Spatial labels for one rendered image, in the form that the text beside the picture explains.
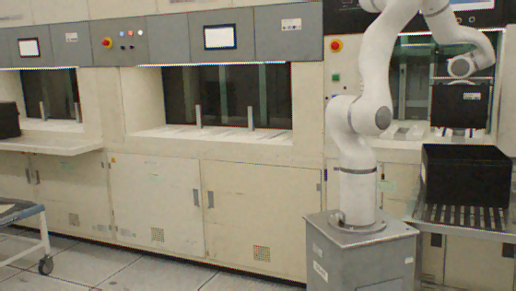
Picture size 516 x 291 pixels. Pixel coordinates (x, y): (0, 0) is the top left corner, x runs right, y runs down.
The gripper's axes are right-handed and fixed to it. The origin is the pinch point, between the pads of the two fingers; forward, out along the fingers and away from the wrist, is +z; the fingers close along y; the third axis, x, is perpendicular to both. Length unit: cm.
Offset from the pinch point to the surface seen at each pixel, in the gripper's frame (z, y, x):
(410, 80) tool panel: 91, -31, -13
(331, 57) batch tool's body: 2, -57, 4
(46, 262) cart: -38, -230, -118
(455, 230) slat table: -60, 3, -50
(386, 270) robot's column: -75, -16, -61
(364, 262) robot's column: -81, -22, -56
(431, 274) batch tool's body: 2, -7, -100
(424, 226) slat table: -60, -7, -50
